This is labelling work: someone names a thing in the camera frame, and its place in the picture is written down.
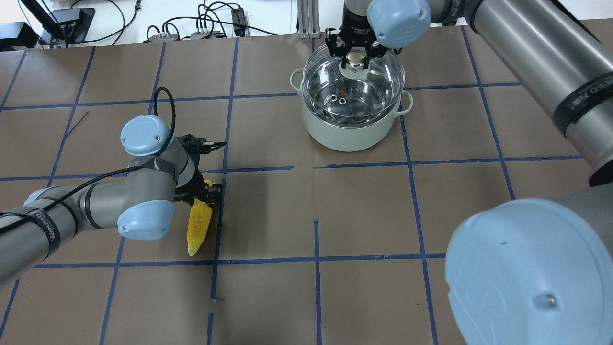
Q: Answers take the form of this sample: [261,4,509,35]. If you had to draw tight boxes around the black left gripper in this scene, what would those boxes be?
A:
[175,135,227,207]

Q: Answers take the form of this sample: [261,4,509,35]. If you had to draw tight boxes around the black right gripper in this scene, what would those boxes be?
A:
[325,10,389,69]

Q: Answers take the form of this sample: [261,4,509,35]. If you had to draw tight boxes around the clear glass pot lid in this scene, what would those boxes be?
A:
[300,45,405,127]

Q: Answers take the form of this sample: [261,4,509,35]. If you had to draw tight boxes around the yellow corn cob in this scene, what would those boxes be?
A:
[187,180,213,257]

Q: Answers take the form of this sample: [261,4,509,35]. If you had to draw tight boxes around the pale green cooking pot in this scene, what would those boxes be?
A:
[290,45,414,151]

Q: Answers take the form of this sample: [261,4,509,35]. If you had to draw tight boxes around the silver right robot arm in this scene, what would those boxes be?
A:
[313,27,589,345]

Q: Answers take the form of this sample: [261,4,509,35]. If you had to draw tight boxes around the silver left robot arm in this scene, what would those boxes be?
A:
[0,115,225,288]

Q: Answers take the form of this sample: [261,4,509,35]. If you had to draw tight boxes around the black power adapter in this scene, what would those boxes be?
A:
[231,7,247,31]

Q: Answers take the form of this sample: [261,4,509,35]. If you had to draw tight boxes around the aluminium frame post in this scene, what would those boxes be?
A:
[297,0,320,39]

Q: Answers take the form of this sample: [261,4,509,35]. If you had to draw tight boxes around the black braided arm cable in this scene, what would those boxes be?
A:
[0,87,177,235]

